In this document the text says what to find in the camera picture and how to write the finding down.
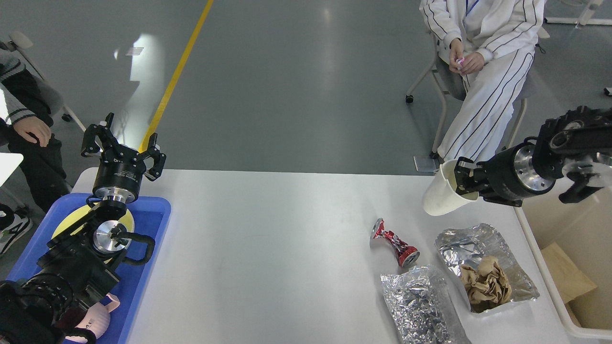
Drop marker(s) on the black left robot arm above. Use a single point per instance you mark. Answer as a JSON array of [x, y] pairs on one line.
[[79, 268]]

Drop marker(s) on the pink HOME mug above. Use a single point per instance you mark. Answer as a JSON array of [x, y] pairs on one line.
[[97, 318]]

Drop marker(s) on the crumpled silver foil bag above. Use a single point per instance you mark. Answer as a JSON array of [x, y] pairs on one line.
[[421, 308]]

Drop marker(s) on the crumpled brown paper ball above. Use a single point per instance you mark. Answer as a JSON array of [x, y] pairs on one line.
[[486, 286]]

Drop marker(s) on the blue plastic tray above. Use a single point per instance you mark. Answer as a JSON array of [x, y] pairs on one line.
[[151, 215]]

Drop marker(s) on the crushed red soda can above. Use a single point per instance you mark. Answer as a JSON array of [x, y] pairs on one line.
[[405, 253]]

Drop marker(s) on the yellow plastic plate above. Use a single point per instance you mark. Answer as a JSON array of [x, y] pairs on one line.
[[71, 220]]

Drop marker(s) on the white side table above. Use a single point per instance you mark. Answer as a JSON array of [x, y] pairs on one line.
[[9, 162]]

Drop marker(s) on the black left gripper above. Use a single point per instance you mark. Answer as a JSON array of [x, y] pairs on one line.
[[116, 179]]

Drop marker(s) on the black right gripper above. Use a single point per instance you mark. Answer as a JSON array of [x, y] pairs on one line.
[[507, 178]]

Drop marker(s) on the brown paper bag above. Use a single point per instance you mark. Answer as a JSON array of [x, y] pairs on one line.
[[570, 281]]

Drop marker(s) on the silver foil bag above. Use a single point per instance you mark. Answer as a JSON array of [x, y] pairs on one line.
[[469, 246], [421, 308]]

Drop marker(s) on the grey rolling chair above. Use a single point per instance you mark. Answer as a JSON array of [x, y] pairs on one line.
[[449, 84]]

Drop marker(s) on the standing person in dark clothes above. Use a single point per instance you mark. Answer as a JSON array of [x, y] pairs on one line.
[[27, 129]]

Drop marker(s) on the seated person in white tracksuit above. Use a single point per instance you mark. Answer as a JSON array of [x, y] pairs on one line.
[[498, 39]]

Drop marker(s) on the white paper cup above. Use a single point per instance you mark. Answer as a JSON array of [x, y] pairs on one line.
[[441, 196]]

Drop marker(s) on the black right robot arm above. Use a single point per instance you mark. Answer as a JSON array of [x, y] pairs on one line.
[[576, 146]]

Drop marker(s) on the grey chair at left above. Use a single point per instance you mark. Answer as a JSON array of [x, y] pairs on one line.
[[19, 42]]

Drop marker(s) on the white plastic bin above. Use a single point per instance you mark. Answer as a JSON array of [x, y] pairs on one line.
[[583, 231]]

